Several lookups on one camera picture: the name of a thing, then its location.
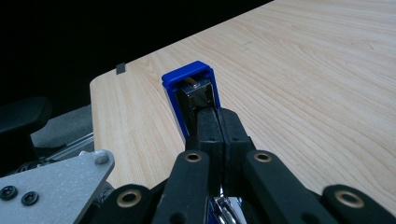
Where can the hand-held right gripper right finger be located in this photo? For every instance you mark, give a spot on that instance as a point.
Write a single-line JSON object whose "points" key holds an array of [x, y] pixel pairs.
{"points": [[258, 180]]}

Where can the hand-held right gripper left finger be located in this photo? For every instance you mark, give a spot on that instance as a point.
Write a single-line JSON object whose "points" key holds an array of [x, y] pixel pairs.
{"points": [[196, 174]]}

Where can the blue stapler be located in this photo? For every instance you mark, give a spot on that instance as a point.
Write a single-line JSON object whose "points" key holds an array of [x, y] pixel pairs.
{"points": [[174, 93]]}

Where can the aluminium floor rail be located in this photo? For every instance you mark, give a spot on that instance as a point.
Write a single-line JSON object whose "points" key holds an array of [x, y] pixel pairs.
{"points": [[68, 147]]}

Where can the grey table bracket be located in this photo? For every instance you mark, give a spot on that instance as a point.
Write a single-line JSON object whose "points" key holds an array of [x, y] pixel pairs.
{"points": [[120, 68]]}

